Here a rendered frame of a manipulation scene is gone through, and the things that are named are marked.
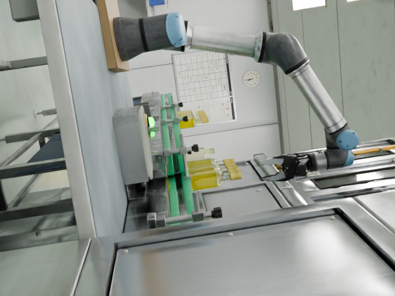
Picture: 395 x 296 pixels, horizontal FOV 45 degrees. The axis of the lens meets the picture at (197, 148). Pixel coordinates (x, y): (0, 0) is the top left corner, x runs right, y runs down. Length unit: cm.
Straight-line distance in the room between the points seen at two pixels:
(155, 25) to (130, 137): 40
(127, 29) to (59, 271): 103
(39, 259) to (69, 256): 5
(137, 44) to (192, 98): 608
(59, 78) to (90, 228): 29
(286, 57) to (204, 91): 605
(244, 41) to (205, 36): 15
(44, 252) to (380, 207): 59
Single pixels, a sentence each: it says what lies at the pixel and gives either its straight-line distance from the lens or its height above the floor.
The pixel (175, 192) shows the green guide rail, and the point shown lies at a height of 91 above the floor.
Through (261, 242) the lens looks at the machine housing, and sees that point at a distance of 81.
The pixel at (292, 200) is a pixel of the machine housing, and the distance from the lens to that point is 190.
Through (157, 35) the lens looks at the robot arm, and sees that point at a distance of 166.
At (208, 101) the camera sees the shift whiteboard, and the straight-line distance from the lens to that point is 775.
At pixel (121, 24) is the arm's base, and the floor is 81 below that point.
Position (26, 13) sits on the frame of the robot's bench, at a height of 68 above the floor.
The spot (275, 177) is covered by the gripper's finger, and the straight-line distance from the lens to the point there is 187.
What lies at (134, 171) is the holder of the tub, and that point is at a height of 79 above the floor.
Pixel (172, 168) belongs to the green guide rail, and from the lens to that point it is 182.
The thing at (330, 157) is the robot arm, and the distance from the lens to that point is 191.
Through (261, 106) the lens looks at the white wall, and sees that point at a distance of 791.
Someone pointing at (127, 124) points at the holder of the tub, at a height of 79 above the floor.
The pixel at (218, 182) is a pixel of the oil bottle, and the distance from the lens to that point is 182.
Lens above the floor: 92
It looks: 3 degrees up
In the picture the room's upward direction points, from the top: 81 degrees clockwise
